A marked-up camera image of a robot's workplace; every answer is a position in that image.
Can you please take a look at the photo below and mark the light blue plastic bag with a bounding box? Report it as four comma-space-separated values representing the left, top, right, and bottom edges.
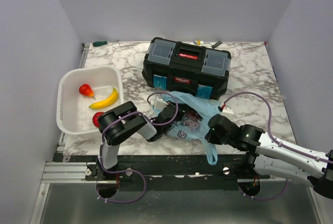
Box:
161, 91, 220, 165

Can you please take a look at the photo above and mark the yellow fake banana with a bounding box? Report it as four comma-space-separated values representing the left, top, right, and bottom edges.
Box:
89, 88, 119, 110

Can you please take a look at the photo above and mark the red fake fruit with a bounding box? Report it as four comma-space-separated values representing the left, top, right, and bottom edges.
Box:
92, 112, 104, 128

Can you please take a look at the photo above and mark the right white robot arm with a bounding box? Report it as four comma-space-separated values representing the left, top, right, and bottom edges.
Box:
206, 114, 332, 199

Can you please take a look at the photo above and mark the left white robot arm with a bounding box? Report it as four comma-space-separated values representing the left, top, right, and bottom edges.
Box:
95, 101, 185, 180

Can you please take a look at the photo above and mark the red fake pear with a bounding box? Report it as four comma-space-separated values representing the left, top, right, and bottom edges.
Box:
79, 84, 95, 99

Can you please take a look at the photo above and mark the black plastic toolbox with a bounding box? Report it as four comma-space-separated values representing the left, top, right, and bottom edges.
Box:
142, 37, 232, 100

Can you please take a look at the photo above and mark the yellow white small connector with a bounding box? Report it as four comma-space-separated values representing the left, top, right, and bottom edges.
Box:
194, 40, 204, 46

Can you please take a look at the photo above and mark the small black clip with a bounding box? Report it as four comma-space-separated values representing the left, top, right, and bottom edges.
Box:
211, 41, 222, 49

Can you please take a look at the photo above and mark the white plastic basket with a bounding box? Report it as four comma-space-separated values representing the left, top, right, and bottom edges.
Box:
56, 65, 124, 140

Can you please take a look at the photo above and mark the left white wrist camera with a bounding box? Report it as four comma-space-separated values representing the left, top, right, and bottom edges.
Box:
150, 98, 168, 114

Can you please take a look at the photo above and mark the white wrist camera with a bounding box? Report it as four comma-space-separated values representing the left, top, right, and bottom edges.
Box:
150, 98, 168, 114
218, 105, 234, 115

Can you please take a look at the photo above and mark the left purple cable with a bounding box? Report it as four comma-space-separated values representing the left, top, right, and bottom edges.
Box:
96, 91, 180, 204

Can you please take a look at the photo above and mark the purple cable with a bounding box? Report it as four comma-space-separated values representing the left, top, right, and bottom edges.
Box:
218, 91, 333, 201
96, 91, 180, 204

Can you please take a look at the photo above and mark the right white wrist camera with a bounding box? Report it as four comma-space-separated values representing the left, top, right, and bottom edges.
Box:
218, 105, 234, 115

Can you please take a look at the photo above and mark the green handled screwdriver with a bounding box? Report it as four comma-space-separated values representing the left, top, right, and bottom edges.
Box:
92, 40, 119, 47

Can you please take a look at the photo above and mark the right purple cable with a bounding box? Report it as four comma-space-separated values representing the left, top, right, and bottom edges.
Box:
218, 91, 333, 201

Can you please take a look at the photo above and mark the aluminium frame profile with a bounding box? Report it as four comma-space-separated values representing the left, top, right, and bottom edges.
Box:
41, 162, 87, 183

